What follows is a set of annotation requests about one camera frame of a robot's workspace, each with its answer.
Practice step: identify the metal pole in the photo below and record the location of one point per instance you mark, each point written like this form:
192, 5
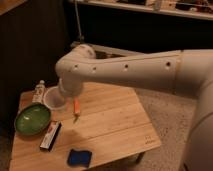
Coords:
81, 37

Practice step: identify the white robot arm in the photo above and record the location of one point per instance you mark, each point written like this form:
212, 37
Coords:
180, 72

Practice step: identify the wooden shelf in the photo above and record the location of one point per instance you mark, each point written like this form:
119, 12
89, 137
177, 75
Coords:
195, 9

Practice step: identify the green ceramic bowl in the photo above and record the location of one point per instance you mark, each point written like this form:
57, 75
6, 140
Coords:
32, 120

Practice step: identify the white plastic bottle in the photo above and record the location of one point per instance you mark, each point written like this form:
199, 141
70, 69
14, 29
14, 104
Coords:
39, 92

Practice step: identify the blue sponge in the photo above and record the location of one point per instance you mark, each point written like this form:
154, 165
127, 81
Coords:
79, 158

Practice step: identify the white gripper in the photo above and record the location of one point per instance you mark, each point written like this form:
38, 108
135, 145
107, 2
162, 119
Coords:
69, 88

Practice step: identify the white ceramic cup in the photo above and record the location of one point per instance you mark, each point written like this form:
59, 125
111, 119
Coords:
53, 99

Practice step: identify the orange carrot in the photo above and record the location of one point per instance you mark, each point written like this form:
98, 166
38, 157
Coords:
77, 110

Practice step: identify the grey long case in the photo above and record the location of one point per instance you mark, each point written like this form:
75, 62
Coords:
110, 52

